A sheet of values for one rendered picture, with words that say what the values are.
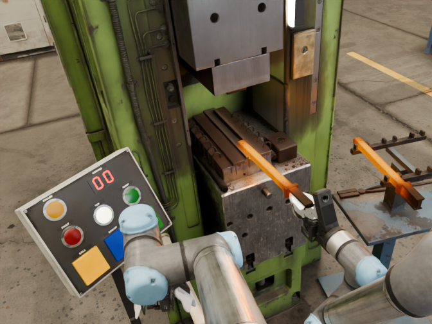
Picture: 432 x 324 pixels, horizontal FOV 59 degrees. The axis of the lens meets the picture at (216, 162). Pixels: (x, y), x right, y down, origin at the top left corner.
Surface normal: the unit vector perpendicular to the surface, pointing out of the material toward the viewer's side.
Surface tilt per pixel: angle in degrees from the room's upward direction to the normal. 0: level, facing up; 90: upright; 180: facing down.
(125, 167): 60
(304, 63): 90
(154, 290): 90
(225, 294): 27
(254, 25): 90
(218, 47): 90
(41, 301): 0
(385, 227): 0
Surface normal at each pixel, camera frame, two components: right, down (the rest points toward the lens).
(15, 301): -0.10, -0.81
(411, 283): -0.82, -0.07
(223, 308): -0.47, -0.86
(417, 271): -0.85, -0.25
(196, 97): 0.40, 0.51
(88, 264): 0.60, -0.12
